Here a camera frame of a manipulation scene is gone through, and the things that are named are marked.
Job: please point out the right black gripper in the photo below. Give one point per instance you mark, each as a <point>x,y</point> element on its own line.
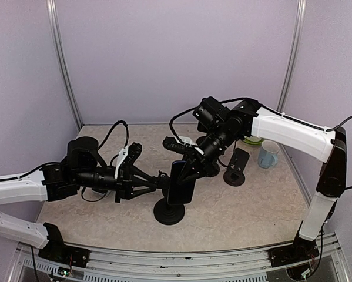
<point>193,160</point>

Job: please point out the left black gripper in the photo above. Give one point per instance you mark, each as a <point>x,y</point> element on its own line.
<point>126,181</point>

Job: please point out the blue phone black screen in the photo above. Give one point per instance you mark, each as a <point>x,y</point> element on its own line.
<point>180,191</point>

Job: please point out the black pole phone stand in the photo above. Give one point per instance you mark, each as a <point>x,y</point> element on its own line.
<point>200,138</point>
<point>163,212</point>

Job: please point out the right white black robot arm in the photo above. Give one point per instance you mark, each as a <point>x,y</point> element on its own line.
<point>248,118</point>

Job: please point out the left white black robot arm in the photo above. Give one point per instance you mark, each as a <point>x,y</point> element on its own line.
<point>83,166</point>

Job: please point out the black folding stand left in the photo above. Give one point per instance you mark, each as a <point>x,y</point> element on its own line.
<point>213,170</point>

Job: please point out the black folding stand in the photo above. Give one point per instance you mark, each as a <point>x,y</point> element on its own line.
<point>213,170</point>
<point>234,174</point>

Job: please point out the phone in white case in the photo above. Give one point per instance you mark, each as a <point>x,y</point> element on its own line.
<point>99,192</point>

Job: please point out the black folding stand right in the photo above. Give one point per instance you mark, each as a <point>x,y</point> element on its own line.
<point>234,174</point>

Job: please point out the green saucer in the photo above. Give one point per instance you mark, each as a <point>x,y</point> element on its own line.
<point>253,140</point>

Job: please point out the light blue mug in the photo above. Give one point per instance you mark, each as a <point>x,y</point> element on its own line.
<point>268,156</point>

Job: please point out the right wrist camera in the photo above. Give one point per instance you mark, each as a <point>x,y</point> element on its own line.
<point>179,146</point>

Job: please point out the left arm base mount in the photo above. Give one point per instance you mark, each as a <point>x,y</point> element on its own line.
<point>65,254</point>

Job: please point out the front aluminium rail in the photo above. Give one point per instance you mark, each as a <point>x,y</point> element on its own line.
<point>251,264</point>

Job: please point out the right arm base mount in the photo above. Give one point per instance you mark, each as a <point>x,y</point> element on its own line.
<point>290,254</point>

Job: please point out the right aluminium frame post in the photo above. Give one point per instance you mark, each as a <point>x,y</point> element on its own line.
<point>294,49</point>

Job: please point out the aluminium frame post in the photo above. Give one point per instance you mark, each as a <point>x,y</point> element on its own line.
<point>60,55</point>
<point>294,49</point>

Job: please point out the left aluminium frame post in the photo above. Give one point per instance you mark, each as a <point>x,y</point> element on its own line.
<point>60,55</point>

